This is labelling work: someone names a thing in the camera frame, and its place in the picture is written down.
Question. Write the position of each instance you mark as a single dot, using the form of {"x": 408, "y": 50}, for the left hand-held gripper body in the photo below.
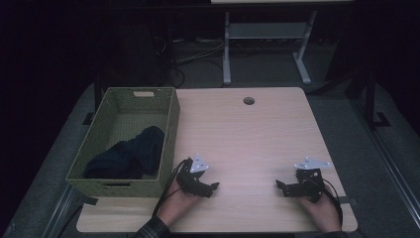
{"x": 189, "y": 180}

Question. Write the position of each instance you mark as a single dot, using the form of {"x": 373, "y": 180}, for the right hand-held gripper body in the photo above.
{"x": 310, "y": 188}

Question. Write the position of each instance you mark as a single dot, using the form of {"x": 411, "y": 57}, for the dark blue knit garment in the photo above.
{"x": 132, "y": 158}

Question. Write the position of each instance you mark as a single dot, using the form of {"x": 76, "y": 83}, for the green woven basket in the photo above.
{"x": 99, "y": 139}

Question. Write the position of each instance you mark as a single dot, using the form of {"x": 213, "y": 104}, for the person's left hand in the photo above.
{"x": 176, "y": 205}

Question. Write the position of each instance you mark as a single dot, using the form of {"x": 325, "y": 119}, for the person's right hand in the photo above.
{"x": 325, "y": 213}

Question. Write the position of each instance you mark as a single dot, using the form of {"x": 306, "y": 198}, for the black tape strip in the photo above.
{"x": 89, "y": 200}
{"x": 348, "y": 201}

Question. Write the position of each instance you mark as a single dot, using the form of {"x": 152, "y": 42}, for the black metal stand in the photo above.
{"x": 371, "y": 99}

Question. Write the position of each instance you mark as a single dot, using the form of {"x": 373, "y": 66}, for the black table leg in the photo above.
{"x": 96, "y": 95}

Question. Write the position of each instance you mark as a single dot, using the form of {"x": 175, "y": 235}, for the grey metal stand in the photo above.
{"x": 264, "y": 31}

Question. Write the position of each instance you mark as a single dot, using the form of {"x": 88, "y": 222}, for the metal floor rail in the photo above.
{"x": 59, "y": 214}
{"x": 389, "y": 158}

